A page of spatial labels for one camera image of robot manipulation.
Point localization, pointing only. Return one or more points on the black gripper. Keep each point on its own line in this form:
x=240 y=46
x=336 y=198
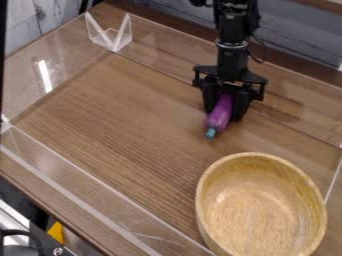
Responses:
x=231 y=77

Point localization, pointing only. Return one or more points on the purple toy eggplant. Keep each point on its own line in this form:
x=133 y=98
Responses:
x=220 y=117

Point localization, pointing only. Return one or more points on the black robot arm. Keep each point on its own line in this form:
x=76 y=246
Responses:
x=237 y=20

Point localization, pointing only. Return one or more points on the brown wooden bowl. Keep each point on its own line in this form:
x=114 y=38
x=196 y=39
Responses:
x=260 y=207

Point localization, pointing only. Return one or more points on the clear acrylic tray walls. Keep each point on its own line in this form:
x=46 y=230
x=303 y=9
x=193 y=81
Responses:
x=104 y=140

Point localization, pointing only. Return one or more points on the yellow sticker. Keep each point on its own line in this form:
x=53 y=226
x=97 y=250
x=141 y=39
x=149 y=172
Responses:
x=57 y=233

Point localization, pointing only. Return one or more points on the black device with screw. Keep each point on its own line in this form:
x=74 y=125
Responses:
x=49 y=247

